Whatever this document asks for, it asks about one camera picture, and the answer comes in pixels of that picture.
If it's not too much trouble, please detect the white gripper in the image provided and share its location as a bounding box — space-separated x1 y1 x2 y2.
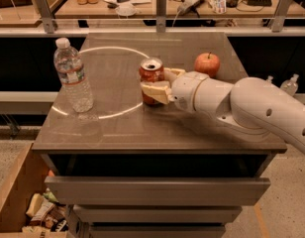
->
141 67 209 113

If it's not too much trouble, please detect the orange soda can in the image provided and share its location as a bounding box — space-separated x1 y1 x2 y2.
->
139 57 166 106

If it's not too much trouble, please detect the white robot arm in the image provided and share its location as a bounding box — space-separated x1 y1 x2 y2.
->
141 69 305 155

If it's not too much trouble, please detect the red apple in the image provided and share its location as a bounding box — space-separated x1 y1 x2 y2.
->
194 53 221 77

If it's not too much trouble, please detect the grey power strip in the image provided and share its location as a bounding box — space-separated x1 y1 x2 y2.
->
177 0 205 15

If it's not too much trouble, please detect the white bowl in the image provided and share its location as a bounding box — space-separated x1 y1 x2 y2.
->
115 4 137 17

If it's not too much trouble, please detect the white patterned mug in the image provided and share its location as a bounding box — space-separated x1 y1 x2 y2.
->
212 0 226 14

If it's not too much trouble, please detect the grey drawer cabinet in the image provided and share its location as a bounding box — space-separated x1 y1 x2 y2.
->
33 32 286 238

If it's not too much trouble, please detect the clear plastic water bottle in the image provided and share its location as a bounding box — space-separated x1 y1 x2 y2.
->
53 38 94 113

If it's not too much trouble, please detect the hand sanitizer bottle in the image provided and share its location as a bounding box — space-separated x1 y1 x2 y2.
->
266 75 273 83

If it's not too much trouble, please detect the top grey drawer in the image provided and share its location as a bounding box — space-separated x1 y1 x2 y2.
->
45 177 270 206

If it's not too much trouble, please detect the wooden bin with snacks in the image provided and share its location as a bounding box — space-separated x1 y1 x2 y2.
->
0 144 67 238

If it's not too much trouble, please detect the middle metal post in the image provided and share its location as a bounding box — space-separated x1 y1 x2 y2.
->
156 0 166 33

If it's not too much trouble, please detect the metal post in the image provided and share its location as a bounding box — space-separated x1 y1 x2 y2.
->
269 0 292 33
156 0 166 33
35 0 55 34

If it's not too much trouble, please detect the left metal post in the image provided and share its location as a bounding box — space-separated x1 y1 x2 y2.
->
35 0 55 34

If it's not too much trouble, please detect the right metal post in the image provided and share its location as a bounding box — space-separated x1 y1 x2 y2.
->
269 0 292 33

